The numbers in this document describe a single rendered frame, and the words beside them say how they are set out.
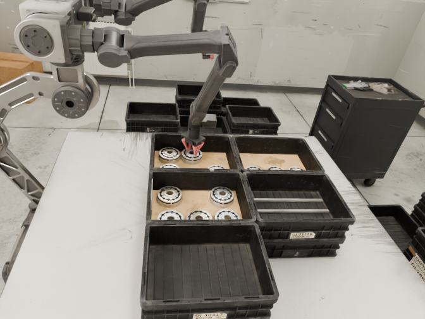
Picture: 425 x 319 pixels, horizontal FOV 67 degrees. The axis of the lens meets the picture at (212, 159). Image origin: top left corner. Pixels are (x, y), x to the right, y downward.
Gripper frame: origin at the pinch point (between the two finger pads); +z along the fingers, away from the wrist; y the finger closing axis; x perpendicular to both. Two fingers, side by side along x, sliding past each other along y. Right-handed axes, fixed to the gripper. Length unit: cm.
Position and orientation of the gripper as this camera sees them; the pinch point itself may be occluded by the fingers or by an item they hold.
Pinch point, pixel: (191, 151)
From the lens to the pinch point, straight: 159.1
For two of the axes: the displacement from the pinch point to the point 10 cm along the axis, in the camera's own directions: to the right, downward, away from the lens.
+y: -7.8, -4.3, 4.5
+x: -6.1, 4.1, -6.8
